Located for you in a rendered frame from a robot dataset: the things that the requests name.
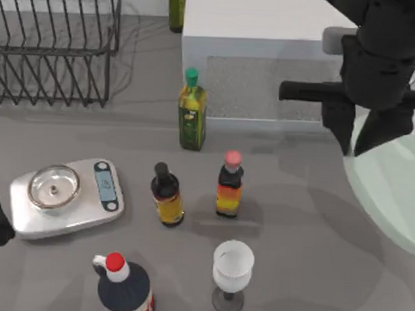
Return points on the pale green round plate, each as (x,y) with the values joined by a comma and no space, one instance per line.
(390,189)

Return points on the pale grey rounded box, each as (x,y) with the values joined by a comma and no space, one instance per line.
(332,40)

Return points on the pink-capped dark bottle orange label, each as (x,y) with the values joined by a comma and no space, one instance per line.
(229,194)

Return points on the white block cabinet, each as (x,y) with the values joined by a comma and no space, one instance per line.
(253,20)

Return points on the green-capped olive oil bottle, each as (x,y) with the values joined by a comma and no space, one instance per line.
(191,117)

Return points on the white frosted goblet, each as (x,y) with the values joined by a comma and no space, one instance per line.
(232,269)

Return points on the black-capped dark bottle yellow label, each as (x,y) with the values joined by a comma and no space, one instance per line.
(167,202)

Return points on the dark green bottle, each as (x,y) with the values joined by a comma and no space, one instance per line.
(176,11)

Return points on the silver kitchen scale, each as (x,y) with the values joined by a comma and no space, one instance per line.
(86,219)

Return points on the red-capped dark jug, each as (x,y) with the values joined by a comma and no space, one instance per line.
(124,292)

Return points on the round silver scale dish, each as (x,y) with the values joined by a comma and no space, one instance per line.
(53,191)

